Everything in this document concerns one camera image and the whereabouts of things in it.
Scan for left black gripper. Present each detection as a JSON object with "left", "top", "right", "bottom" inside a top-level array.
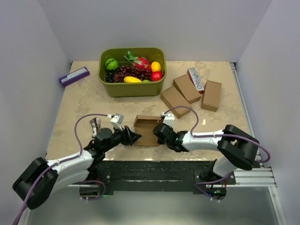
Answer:
[{"left": 103, "top": 123, "right": 141, "bottom": 152}]

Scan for brown paper box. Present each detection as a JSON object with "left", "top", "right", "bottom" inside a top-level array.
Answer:
[{"left": 134, "top": 115, "right": 162, "bottom": 147}]

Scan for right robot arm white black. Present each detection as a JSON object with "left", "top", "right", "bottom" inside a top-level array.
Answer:
[{"left": 153, "top": 123, "right": 259, "bottom": 184}]

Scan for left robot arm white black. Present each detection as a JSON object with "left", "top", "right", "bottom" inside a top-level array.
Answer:
[{"left": 12, "top": 126, "right": 142, "bottom": 210}]

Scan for front folded brown box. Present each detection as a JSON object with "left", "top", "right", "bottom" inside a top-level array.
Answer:
[{"left": 160, "top": 86, "right": 192, "bottom": 119}]

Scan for folded brown box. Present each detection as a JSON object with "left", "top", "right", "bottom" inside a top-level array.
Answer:
[
  {"left": 172, "top": 75, "right": 201, "bottom": 104},
  {"left": 160, "top": 86, "right": 192, "bottom": 119},
  {"left": 201, "top": 80, "right": 222, "bottom": 112}
]

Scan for middle folded brown box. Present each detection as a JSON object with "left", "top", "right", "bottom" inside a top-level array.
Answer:
[{"left": 172, "top": 75, "right": 201, "bottom": 104}]

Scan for right folded brown box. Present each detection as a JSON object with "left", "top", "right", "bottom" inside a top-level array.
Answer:
[{"left": 201, "top": 80, "right": 222, "bottom": 112}]

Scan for red white toothpaste box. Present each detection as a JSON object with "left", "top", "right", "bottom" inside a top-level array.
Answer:
[{"left": 187, "top": 67, "right": 204, "bottom": 94}]

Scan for purple flat box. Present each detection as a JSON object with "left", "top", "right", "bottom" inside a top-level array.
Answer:
[{"left": 59, "top": 67, "right": 90, "bottom": 87}]

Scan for brown snack wrapper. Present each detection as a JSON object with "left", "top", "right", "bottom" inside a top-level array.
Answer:
[{"left": 90, "top": 117, "right": 101, "bottom": 138}]

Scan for olive green plastic basket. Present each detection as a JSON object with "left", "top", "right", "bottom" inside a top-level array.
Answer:
[{"left": 97, "top": 47, "right": 166, "bottom": 97}]

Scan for yellow toy mango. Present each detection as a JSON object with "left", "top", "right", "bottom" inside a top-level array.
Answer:
[{"left": 124, "top": 76, "right": 142, "bottom": 83}]

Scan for red toy apple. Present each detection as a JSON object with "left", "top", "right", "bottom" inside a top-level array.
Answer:
[{"left": 150, "top": 71, "right": 163, "bottom": 82}]

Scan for red toy grapes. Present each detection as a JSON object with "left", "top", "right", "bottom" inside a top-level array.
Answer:
[{"left": 113, "top": 66, "right": 151, "bottom": 83}]

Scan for dark blue toy grapes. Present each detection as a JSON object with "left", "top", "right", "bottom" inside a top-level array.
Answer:
[{"left": 105, "top": 70, "right": 116, "bottom": 83}]

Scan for yellow orange toy lemon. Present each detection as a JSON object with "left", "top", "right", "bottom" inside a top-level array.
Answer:
[{"left": 151, "top": 61, "right": 162, "bottom": 72}]

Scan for pink toy dragon fruit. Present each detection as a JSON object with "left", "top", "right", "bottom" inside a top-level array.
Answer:
[{"left": 124, "top": 51, "right": 152, "bottom": 72}]

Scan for green toy watermelon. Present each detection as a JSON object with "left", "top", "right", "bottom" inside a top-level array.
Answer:
[{"left": 105, "top": 58, "right": 119, "bottom": 70}]

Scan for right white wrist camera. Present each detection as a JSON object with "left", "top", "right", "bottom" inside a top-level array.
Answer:
[{"left": 161, "top": 112, "right": 175, "bottom": 128}]

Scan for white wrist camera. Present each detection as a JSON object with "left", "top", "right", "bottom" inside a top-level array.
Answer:
[
  {"left": 110, "top": 114, "right": 124, "bottom": 131},
  {"left": 161, "top": 112, "right": 175, "bottom": 128}
]

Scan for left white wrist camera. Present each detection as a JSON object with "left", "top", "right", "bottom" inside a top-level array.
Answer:
[{"left": 110, "top": 114, "right": 124, "bottom": 131}]

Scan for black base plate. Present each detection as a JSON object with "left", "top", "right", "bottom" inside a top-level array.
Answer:
[{"left": 67, "top": 160, "right": 261, "bottom": 196}]

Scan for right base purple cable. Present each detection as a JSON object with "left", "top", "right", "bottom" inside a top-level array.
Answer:
[{"left": 195, "top": 172, "right": 235, "bottom": 203}]

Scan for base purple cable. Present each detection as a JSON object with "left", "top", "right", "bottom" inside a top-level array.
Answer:
[
  {"left": 195, "top": 172, "right": 235, "bottom": 203},
  {"left": 77, "top": 179, "right": 107, "bottom": 202}
]

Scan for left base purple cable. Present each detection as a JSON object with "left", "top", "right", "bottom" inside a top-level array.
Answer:
[{"left": 77, "top": 179, "right": 107, "bottom": 202}]

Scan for aluminium frame rail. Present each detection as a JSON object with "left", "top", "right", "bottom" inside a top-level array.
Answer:
[{"left": 234, "top": 166, "right": 287, "bottom": 225}]

